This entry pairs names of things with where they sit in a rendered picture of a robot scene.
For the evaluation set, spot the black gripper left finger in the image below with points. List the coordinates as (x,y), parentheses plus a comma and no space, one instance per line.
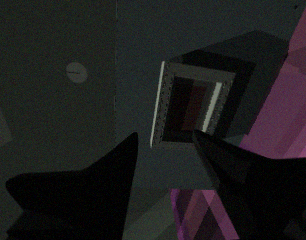
(104,186)

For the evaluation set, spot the dark picture frame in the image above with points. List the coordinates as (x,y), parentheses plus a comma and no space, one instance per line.
(188,98)

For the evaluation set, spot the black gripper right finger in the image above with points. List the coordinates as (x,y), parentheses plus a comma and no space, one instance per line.
(249,185)

